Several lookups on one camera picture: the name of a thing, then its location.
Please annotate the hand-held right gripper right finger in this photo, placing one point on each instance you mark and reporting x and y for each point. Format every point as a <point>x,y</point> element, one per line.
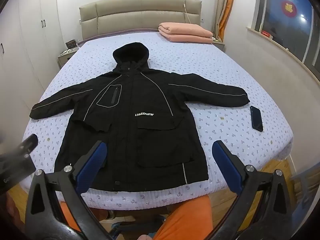
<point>226,166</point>

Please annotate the black smartphone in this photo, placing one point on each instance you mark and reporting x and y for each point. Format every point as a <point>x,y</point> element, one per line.
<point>257,118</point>

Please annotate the folded pink blanket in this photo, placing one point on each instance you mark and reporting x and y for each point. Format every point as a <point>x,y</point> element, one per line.
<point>186,32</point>

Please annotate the grey nightstand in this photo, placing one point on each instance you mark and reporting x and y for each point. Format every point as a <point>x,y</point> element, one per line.
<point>65,57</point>
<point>219,46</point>

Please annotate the red box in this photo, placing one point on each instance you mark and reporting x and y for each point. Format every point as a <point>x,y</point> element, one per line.
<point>266,34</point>

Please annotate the person's orange pants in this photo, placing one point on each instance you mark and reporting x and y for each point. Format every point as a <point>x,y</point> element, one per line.
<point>187,215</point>

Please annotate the white wardrobe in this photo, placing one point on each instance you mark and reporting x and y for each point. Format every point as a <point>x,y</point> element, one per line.
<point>27,30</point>

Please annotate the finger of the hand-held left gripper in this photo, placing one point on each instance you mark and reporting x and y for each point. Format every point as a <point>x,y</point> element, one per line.
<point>17,162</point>

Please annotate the beige padded headboard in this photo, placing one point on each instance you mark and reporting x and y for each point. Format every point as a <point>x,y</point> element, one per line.
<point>130,15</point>

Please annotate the bed with floral quilted sheet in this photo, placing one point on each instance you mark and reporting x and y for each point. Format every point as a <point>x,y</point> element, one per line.
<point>205,62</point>

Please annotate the red round window sticker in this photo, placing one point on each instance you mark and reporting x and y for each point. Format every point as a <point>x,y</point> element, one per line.
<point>290,8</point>

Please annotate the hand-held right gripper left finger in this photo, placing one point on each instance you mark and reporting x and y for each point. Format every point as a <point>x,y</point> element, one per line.
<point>91,166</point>

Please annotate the black hooded jacket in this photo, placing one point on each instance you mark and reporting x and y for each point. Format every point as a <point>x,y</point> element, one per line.
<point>140,100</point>

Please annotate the orange and beige curtain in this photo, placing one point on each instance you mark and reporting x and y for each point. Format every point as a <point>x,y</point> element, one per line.
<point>226,7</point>

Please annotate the window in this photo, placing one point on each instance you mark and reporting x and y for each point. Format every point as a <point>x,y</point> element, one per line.
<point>287,17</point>

